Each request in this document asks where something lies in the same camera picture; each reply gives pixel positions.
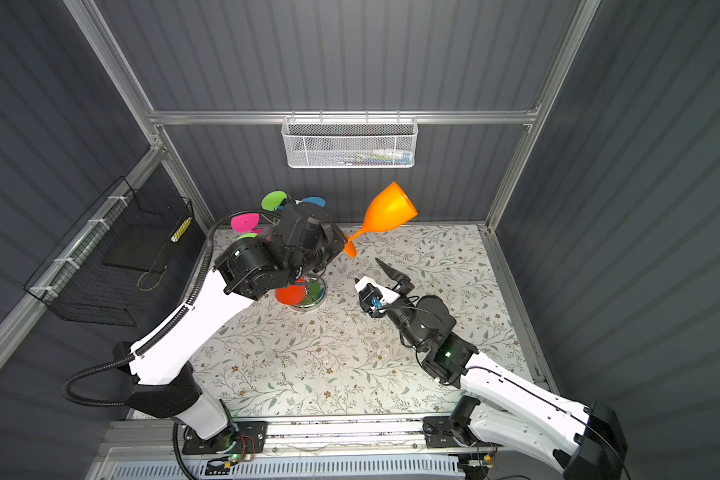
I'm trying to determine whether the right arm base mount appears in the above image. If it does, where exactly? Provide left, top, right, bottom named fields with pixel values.
left=422, top=415, right=485, bottom=449

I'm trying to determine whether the black wire wall basket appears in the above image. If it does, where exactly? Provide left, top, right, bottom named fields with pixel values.
left=24, top=178, right=194, bottom=327

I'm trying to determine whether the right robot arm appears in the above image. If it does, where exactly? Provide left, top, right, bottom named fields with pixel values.
left=355, top=263, right=630, bottom=479

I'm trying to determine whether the white wire wall basket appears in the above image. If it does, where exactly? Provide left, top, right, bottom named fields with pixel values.
left=281, top=116, right=419, bottom=169

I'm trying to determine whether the green wine glass back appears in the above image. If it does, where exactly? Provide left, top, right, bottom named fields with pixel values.
left=261, top=190, right=288, bottom=211

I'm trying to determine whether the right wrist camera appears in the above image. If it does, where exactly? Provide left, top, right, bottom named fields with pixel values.
left=354, top=276, right=400, bottom=318

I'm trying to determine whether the chrome wine glass rack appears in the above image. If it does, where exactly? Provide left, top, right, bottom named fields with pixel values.
left=263, top=197, right=331, bottom=312

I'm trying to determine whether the red wine glass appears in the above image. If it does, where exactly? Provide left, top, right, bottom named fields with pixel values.
left=275, top=280, right=307, bottom=306

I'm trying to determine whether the yellow marker in basket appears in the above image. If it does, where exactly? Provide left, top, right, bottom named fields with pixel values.
left=170, top=216, right=193, bottom=243

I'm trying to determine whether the blue wine glass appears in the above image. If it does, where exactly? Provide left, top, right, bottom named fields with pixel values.
left=301, top=196, right=326, bottom=207

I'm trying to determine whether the white perforated cable tray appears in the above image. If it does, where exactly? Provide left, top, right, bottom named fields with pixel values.
left=110, top=454, right=466, bottom=480

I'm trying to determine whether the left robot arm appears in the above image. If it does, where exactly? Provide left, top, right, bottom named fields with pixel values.
left=61, top=202, right=348, bottom=444

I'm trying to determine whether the pink wine glass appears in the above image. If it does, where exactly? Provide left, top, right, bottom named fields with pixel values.
left=230, top=213, right=262, bottom=234

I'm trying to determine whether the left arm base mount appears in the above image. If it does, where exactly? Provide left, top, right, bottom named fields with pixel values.
left=178, top=421, right=269, bottom=457

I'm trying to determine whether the orange wine glass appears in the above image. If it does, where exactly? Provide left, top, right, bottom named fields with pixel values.
left=343, top=182, right=418, bottom=258

